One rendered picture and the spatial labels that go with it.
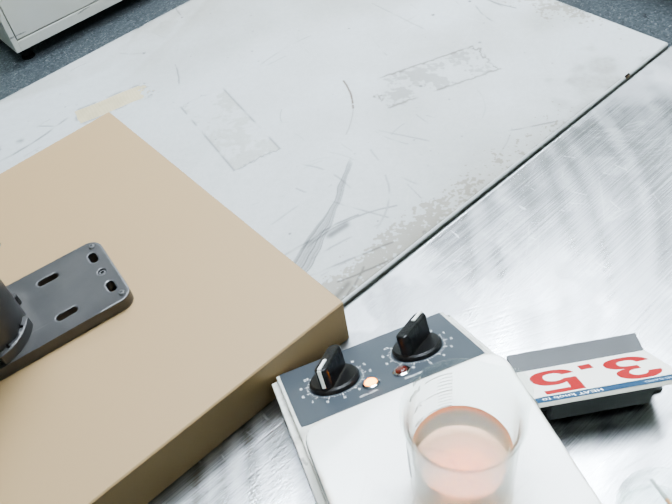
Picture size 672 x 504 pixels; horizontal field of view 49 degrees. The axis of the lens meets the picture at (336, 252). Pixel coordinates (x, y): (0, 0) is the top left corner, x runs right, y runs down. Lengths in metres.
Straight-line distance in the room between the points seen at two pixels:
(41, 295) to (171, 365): 0.12
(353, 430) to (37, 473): 0.20
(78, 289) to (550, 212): 0.37
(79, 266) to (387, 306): 0.23
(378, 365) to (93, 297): 0.21
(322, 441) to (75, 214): 0.32
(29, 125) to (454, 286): 0.48
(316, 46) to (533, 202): 0.32
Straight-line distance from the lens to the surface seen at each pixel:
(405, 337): 0.45
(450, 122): 0.69
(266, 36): 0.85
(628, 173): 0.66
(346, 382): 0.45
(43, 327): 0.54
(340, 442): 0.39
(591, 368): 0.51
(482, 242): 0.59
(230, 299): 0.52
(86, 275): 0.56
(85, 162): 0.67
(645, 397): 0.51
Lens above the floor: 1.34
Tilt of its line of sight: 48 degrees down
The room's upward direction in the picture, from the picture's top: 10 degrees counter-clockwise
